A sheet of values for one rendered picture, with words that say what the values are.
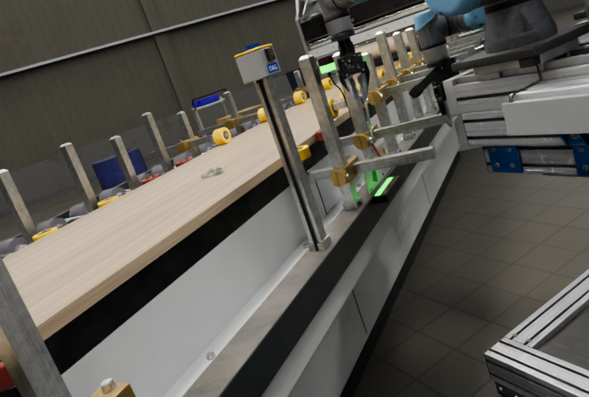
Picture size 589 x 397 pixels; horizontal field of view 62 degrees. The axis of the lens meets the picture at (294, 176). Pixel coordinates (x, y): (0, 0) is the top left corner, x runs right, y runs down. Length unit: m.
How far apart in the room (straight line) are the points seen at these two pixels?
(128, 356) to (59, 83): 12.56
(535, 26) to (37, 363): 1.08
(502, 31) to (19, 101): 12.70
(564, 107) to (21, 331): 0.91
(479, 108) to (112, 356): 0.98
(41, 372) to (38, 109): 12.77
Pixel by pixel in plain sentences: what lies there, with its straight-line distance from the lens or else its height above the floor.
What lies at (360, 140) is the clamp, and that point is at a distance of 1.63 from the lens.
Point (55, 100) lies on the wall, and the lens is 13.41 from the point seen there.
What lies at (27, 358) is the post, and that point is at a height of 0.94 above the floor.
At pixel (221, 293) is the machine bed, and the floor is 0.70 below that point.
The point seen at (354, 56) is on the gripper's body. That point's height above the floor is 1.12.
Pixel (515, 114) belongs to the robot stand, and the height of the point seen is 0.93.
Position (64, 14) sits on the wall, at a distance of 13.78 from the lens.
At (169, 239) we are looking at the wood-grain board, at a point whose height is 0.89.
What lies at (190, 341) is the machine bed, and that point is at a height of 0.66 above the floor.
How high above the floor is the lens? 1.16
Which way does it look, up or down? 12 degrees down
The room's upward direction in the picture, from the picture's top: 19 degrees counter-clockwise
